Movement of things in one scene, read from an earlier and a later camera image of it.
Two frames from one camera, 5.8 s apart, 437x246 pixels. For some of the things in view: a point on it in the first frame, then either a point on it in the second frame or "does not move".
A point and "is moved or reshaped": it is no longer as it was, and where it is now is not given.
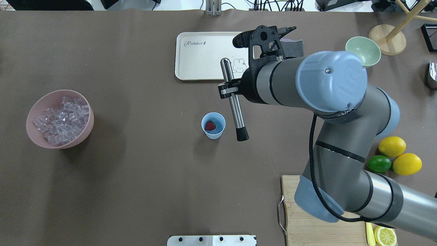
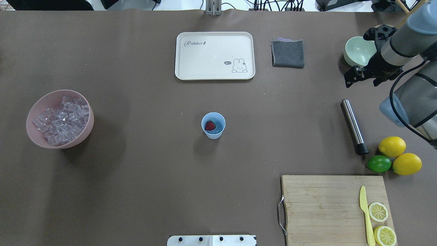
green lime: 379,163 does not move
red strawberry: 210,125 does not move
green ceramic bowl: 367,50 does not move
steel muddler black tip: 241,134 is moved or reshaped
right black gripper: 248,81 -> 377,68
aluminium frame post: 213,8 does not move
